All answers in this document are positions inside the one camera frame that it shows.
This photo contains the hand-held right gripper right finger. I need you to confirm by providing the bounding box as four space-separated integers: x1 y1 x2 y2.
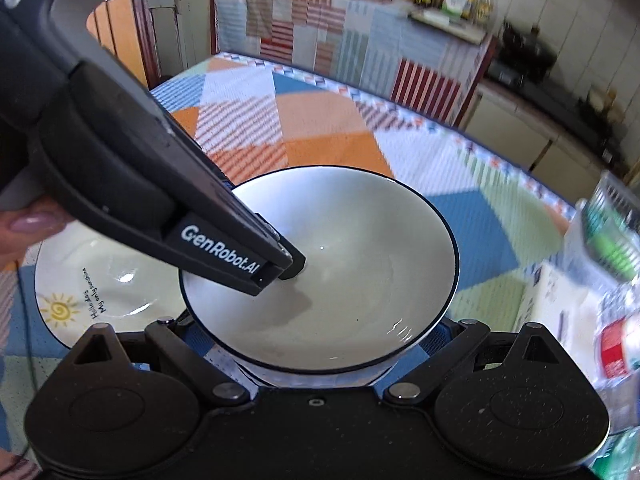
381 317 551 401

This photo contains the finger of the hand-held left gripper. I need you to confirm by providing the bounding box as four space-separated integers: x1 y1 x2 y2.
252 212 307 282

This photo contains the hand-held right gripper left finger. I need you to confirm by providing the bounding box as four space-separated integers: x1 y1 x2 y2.
64 316 251 402

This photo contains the white dark-rimmed bowl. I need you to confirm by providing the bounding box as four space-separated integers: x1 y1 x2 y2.
178 165 461 387

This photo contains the person's left hand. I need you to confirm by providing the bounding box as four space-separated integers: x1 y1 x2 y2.
0 199 69 273

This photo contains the orange wooden chair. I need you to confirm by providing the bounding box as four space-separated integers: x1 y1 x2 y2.
86 0 162 92

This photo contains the white sun print plate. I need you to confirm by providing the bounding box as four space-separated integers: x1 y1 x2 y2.
33 220 190 350

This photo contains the white box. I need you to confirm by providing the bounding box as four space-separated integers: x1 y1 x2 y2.
520 260 603 333

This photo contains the cream sink cabinet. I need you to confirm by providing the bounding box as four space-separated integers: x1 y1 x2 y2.
149 0 217 86

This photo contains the patchwork tablecloth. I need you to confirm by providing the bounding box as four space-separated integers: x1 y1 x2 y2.
0 51 583 461

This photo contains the red label plastic bottle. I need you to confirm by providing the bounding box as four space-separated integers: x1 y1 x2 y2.
595 280 640 386

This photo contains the clear plastic container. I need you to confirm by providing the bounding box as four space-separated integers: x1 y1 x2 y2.
565 170 640 286

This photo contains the green packet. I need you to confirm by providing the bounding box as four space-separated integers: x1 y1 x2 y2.
595 430 640 480

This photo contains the cream stove cabinet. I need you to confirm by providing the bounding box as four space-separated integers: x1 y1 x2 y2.
462 82 616 186

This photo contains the striped patchwork counter cloth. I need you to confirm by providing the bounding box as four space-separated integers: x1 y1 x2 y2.
212 0 493 128

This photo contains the black gas stove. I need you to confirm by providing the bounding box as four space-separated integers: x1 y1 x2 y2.
487 57 628 126

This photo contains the wooden cutting board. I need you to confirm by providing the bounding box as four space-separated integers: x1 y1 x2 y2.
409 10 489 45

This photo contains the dark cooking pot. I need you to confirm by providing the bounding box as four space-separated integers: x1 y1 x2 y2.
501 22 557 68

